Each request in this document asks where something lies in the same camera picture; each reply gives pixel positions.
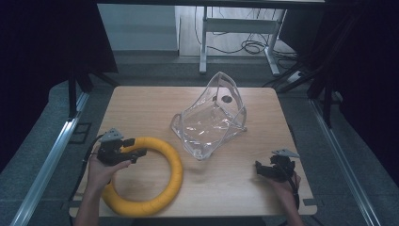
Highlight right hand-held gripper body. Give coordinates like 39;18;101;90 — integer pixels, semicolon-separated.
266;148;300;183

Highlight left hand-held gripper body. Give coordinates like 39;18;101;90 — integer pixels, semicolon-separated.
96;127;133;167

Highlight yellow ring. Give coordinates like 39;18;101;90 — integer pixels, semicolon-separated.
101;136;184;218

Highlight clear plastic bag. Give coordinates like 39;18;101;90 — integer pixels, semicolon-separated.
169;71;248;161

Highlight person's left hand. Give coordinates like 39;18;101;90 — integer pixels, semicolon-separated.
87;153;132;192

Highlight person's right hand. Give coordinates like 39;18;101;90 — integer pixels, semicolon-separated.
268;171;302;205

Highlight black metal stand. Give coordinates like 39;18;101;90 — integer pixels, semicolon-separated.
67;67;120;120
263;59;334;128

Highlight white power strip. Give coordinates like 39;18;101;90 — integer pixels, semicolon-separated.
286;71;307;84

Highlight black curtain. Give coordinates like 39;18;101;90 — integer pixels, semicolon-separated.
278;0;399;186
0;0;119;172

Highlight black cable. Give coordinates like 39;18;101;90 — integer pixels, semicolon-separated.
283;163;301;211
68;134;104;202

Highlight aluminium rail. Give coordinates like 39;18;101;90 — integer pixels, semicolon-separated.
309;98;382;226
9;91;90;226

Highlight black floor cables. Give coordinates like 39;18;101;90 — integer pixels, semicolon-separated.
193;7;299;70

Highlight white metal desk frame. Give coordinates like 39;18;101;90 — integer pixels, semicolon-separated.
199;6;288;76

